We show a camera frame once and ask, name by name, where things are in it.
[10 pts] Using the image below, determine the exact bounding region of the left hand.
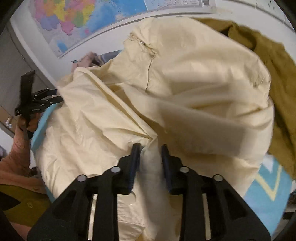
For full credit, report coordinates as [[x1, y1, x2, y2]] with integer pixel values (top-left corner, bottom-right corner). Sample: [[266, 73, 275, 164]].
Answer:
[[17, 113, 41, 133]]

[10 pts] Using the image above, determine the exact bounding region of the cream yellow jacket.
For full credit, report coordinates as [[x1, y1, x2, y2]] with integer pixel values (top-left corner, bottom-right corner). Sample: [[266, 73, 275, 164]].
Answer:
[[35, 17, 273, 240]]

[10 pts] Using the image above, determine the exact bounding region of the olive green jacket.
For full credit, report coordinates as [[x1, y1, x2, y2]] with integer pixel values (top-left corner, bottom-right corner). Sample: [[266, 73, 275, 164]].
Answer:
[[198, 18, 296, 179]]

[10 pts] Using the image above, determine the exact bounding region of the colourful wall map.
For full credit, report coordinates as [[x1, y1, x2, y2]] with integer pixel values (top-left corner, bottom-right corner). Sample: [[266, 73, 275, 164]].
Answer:
[[28, 0, 216, 57]]

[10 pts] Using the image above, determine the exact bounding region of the grey wooden door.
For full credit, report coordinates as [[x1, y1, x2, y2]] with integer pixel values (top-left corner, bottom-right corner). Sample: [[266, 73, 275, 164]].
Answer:
[[1, 22, 55, 137]]

